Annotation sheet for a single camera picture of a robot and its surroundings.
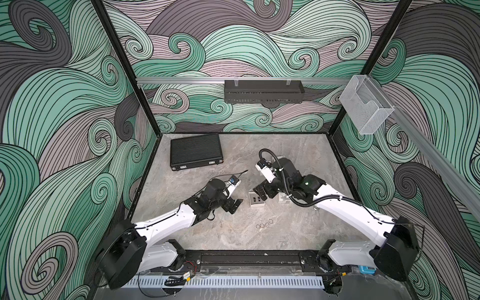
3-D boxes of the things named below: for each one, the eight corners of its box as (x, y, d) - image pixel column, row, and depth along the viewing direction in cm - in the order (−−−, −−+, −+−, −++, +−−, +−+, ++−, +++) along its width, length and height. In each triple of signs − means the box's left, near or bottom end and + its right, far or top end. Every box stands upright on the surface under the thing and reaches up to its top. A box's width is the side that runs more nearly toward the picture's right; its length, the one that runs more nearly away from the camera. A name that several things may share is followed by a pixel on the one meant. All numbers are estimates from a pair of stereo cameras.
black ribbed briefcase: (171, 173, 103) (168, 166, 98) (173, 145, 116) (170, 139, 111) (224, 165, 106) (223, 159, 101) (220, 139, 119) (219, 133, 115)
